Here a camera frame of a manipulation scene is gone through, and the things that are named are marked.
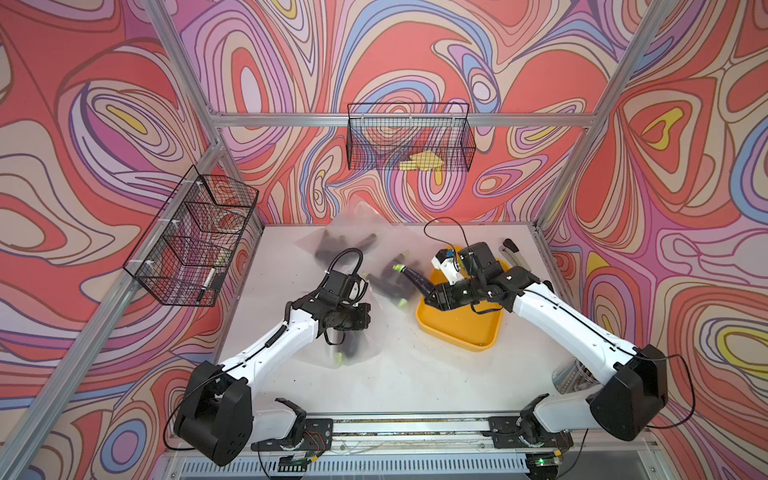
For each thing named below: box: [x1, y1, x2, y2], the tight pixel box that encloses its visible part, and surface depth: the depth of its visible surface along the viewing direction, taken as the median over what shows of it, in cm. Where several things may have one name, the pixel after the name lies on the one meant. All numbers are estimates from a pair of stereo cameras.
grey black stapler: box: [498, 238, 531, 271], surface depth 110 cm
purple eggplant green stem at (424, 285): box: [393, 264, 437, 296], surface depth 79 cm
